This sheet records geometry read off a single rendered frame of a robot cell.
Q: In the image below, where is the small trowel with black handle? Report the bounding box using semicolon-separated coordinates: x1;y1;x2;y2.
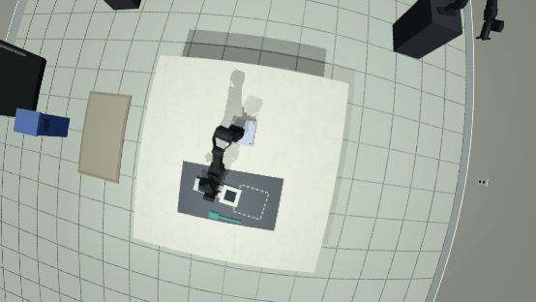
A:
193;179;223;197

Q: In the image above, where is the cream tile with dark rectangle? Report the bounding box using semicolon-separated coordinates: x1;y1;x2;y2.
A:
219;185;242;207

